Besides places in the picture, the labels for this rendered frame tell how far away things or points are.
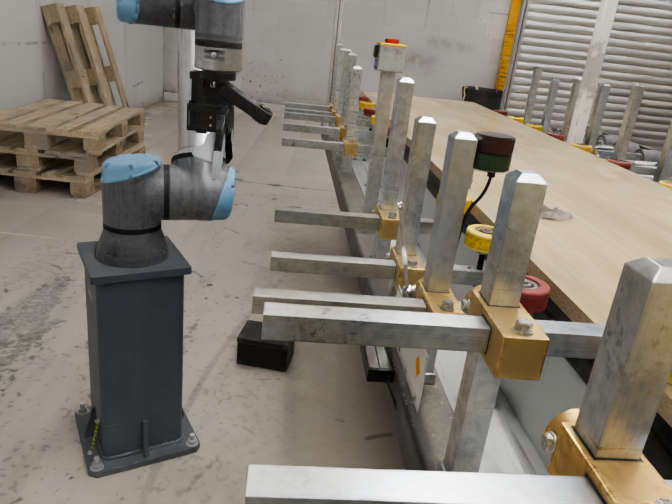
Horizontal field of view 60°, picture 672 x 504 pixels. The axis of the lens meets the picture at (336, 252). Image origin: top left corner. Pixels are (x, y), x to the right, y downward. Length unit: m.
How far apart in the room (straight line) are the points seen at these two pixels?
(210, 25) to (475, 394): 0.80
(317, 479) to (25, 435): 1.71
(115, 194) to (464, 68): 7.66
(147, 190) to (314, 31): 7.29
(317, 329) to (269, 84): 8.26
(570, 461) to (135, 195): 1.29
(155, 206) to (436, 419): 0.95
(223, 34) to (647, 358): 0.93
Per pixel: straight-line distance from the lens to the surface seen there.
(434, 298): 0.92
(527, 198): 0.65
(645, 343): 0.45
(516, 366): 0.65
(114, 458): 1.90
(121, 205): 1.60
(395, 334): 0.63
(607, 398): 0.47
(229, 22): 1.18
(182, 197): 1.59
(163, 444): 1.92
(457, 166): 0.89
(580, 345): 0.71
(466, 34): 8.91
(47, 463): 1.96
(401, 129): 1.37
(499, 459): 1.04
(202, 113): 1.21
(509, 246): 0.66
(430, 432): 0.92
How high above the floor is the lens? 1.24
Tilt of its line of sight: 21 degrees down
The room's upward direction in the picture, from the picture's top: 7 degrees clockwise
